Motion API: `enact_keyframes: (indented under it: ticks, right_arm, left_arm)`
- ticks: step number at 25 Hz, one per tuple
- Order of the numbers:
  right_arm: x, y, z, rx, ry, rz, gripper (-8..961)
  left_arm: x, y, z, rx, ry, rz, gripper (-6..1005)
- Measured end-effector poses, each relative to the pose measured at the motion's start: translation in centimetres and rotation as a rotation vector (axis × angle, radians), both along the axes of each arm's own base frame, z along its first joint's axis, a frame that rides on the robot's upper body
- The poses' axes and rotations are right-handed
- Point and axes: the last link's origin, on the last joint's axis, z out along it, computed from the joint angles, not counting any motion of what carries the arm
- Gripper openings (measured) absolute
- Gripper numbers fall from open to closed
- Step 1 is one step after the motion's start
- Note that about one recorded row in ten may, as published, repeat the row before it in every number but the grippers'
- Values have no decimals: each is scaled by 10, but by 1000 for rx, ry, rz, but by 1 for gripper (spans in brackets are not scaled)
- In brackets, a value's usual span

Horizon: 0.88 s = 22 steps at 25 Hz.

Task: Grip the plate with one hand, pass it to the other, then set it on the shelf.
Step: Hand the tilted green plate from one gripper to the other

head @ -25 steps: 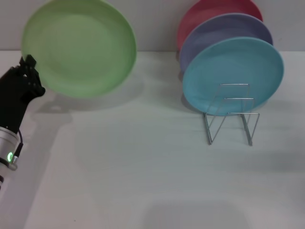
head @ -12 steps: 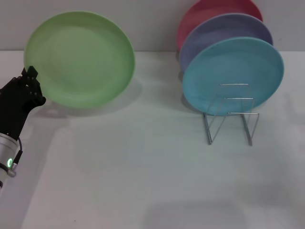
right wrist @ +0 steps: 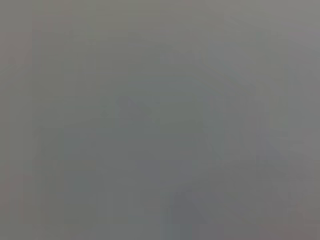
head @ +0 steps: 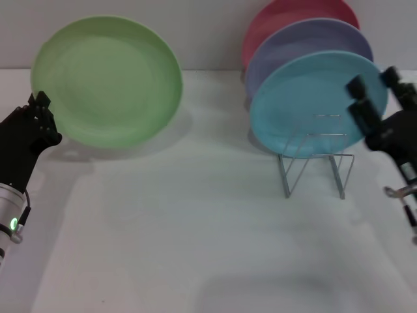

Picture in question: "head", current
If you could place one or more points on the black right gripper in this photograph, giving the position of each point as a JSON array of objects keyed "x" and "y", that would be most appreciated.
[{"x": 397, "y": 137}]

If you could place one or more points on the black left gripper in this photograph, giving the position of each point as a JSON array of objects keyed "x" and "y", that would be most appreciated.
[{"x": 16, "y": 150}]

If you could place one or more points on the green plate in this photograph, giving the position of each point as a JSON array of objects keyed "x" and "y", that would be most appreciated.
[{"x": 107, "y": 81}]

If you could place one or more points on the blue plate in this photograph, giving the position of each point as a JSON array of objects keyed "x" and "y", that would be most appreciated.
[{"x": 293, "y": 107}]

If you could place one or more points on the purple plate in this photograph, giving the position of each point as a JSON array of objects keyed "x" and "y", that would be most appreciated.
[{"x": 309, "y": 39}]

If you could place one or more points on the red plate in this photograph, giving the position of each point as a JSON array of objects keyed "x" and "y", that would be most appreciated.
[{"x": 277, "y": 19}]

